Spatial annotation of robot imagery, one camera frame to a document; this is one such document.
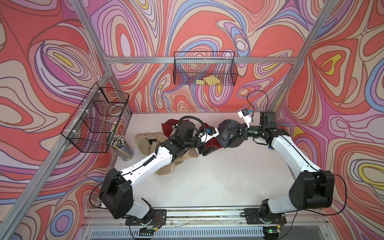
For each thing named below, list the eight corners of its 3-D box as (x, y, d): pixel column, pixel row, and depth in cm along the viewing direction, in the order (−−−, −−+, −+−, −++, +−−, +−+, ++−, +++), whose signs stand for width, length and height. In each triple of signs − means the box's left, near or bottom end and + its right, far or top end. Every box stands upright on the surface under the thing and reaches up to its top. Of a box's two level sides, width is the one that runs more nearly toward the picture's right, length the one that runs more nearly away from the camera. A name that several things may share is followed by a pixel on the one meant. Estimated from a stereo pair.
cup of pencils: (124, 163, 97) (109, 145, 81) (127, 153, 102) (114, 134, 85) (133, 163, 97) (120, 145, 81) (135, 153, 102) (124, 134, 85)
